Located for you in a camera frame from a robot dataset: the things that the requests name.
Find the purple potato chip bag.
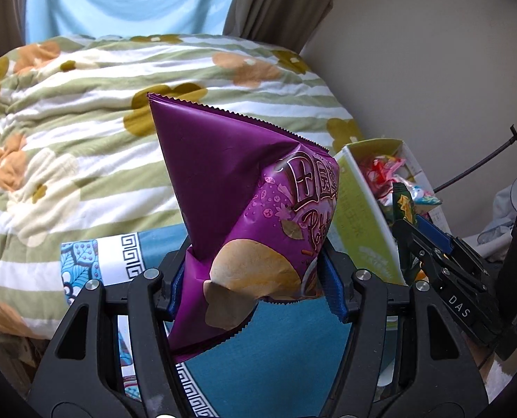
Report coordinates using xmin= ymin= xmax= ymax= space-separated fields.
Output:
xmin=148 ymin=93 xmax=339 ymax=361

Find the dark green snack packet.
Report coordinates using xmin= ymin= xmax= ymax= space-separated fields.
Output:
xmin=392 ymin=182 xmax=416 ymax=225

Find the blue red shrimp chip bag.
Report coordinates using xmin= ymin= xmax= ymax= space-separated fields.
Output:
xmin=408 ymin=184 xmax=442 ymax=207

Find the pink strawberry snack bag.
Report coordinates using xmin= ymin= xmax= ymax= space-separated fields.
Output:
xmin=358 ymin=155 xmax=405 ymax=198

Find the yellow-green cardboard snack box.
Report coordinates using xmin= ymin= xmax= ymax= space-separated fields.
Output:
xmin=329 ymin=138 xmax=433 ymax=285

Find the blue patterned table cloth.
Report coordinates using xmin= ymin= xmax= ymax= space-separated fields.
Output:
xmin=60 ymin=225 xmax=350 ymax=417

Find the floral striped bed quilt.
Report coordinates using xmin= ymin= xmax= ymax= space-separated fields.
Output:
xmin=0 ymin=35 xmax=362 ymax=339

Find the right beige curtain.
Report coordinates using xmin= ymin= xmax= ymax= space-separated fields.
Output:
xmin=223 ymin=0 xmax=332 ymax=53

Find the black cable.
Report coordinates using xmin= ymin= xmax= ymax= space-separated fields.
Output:
xmin=432 ymin=124 xmax=517 ymax=195

